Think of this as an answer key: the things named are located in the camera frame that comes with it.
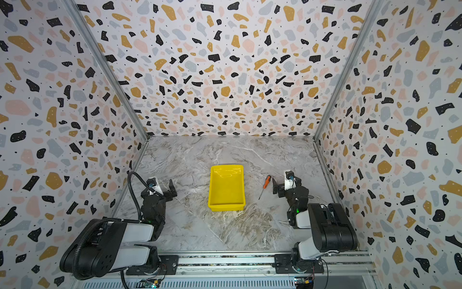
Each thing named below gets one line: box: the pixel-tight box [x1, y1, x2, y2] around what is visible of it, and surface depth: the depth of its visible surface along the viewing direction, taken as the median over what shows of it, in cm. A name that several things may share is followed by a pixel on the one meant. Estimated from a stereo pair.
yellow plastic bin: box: [208, 164, 247, 212], surface depth 96 cm
